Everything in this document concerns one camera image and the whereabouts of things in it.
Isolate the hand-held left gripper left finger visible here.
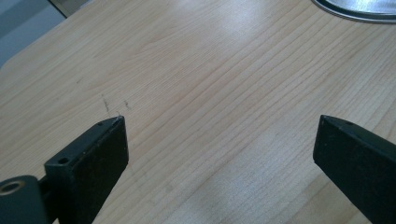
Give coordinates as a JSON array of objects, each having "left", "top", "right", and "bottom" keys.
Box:
[{"left": 43, "top": 115, "right": 130, "bottom": 224}]

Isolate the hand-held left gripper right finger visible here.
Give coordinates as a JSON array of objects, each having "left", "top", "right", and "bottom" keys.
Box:
[{"left": 312, "top": 114, "right": 396, "bottom": 224}]

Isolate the round metal plate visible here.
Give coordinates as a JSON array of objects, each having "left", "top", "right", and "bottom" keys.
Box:
[{"left": 311, "top": 0, "right": 396, "bottom": 24}]

